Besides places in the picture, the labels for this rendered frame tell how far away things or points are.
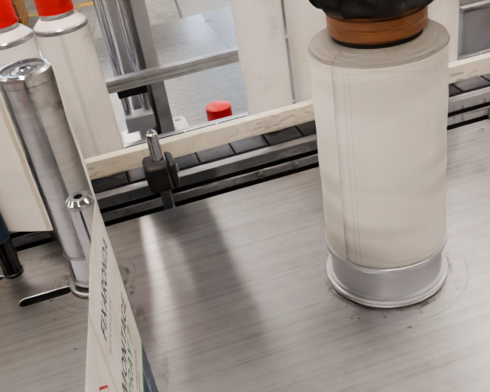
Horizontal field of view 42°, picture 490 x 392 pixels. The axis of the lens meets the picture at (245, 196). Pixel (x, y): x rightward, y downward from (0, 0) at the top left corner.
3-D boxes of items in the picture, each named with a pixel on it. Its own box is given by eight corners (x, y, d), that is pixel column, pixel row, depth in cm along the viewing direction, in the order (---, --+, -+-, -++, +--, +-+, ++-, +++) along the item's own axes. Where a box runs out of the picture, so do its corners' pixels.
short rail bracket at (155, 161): (165, 246, 64) (136, 141, 57) (160, 231, 66) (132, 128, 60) (196, 237, 64) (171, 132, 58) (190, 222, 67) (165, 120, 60)
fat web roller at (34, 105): (71, 306, 51) (-15, 87, 40) (69, 272, 54) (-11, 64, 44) (128, 288, 51) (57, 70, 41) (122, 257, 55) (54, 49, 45)
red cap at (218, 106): (232, 119, 86) (228, 96, 84) (236, 130, 83) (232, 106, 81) (208, 124, 86) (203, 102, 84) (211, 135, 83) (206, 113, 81)
